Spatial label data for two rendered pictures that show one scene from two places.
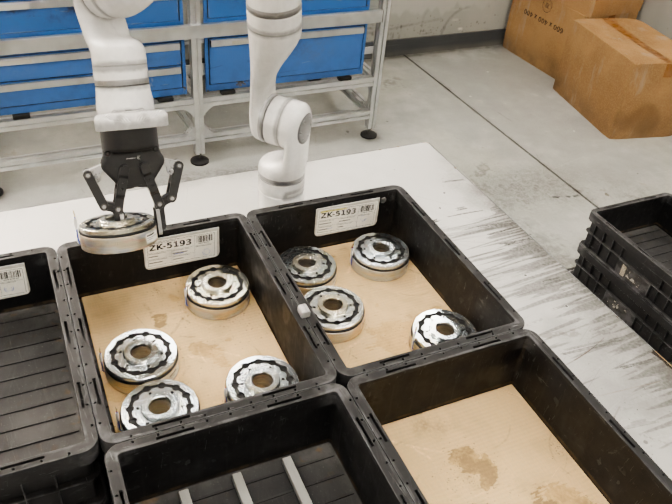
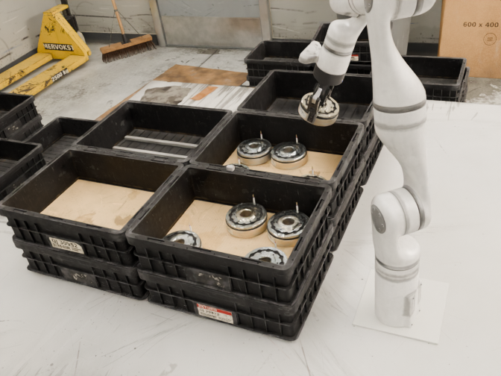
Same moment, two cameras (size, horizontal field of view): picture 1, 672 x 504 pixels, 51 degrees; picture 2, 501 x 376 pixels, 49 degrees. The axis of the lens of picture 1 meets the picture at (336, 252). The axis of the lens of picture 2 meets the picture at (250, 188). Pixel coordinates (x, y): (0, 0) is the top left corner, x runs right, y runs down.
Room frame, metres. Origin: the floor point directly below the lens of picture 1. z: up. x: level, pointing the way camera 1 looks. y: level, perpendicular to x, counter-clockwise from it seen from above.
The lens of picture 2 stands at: (1.74, -0.57, 1.69)
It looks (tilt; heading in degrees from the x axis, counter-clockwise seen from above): 35 degrees down; 147
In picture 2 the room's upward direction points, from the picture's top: 9 degrees counter-clockwise
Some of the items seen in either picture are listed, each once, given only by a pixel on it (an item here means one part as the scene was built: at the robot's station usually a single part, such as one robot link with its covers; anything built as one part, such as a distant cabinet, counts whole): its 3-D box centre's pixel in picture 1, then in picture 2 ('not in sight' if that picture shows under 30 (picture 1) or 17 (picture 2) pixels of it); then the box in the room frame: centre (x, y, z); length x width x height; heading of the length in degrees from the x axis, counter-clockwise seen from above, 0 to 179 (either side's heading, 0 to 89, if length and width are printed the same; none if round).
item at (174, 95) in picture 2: not in sight; (163, 94); (-0.25, 0.37, 0.71); 0.22 x 0.19 x 0.01; 29
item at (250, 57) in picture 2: not in sight; (287, 77); (-0.61, 1.35, 0.31); 0.40 x 0.30 x 0.34; 29
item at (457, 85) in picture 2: not in sight; (414, 112); (0.29, 1.39, 0.37); 0.40 x 0.30 x 0.45; 28
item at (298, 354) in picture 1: (188, 338); (279, 162); (0.73, 0.20, 0.87); 0.40 x 0.30 x 0.11; 28
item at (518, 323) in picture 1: (375, 269); (230, 213); (0.87, -0.06, 0.92); 0.40 x 0.30 x 0.02; 28
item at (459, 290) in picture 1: (371, 294); (233, 230); (0.87, -0.06, 0.87); 0.40 x 0.30 x 0.11; 28
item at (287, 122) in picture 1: (283, 141); (397, 228); (1.20, 0.12, 0.95); 0.09 x 0.09 x 0.17; 69
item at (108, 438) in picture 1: (186, 312); (278, 146); (0.73, 0.20, 0.92); 0.40 x 0.30 x 0.02; 28
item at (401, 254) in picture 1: (380, 250); (265, 262); (1.00, -0.08, 0.86); 0.10 x 0.10 x 0.01
